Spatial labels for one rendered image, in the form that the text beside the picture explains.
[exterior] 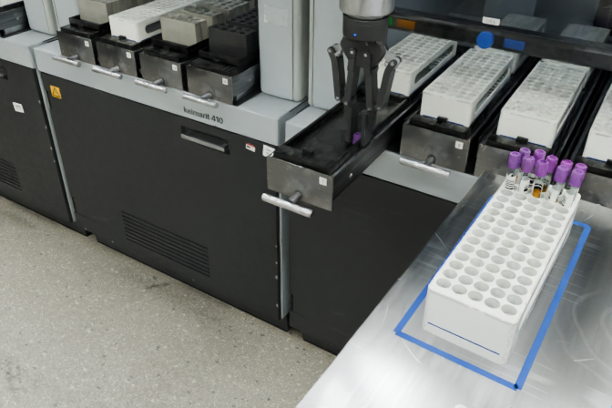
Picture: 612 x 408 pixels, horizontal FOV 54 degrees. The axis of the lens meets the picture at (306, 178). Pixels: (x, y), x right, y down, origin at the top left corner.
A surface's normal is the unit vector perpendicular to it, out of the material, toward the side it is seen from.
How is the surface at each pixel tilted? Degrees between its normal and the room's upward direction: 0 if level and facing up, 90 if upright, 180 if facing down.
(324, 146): 0
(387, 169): 90
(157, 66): 90
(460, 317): 90
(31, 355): 0
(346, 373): 0
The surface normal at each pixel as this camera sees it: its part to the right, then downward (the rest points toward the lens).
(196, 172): -0.52, 0.45
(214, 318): 0.01, -0.84
